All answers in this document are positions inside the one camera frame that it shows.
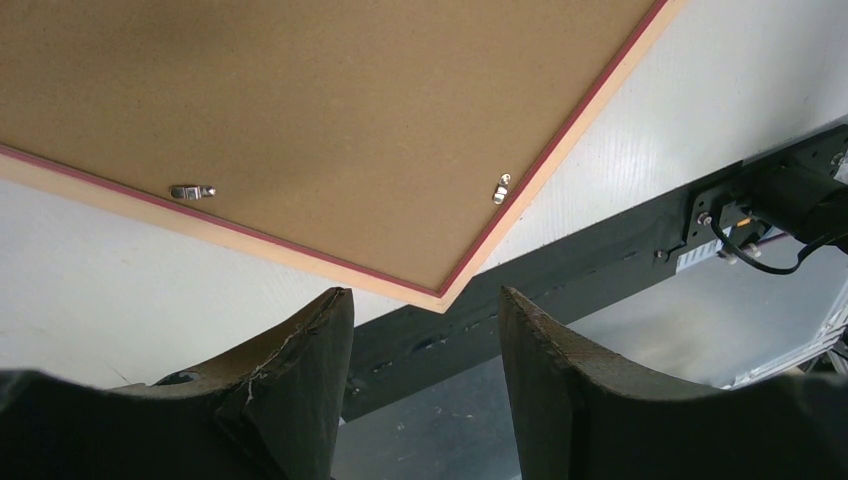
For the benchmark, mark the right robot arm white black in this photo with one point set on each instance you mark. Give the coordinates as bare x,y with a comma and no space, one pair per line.
808,205

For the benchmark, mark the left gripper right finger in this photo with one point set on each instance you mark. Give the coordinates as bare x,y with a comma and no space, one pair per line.
582,411

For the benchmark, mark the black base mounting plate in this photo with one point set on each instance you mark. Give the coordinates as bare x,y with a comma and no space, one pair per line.
410,349

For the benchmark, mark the right white cable duct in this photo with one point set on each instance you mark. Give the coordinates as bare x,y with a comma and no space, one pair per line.
715,250

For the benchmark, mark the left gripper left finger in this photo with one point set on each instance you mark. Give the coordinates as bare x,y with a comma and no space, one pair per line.
268,408

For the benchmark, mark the pink photo frame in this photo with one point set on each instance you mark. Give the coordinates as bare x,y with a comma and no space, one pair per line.
387,145

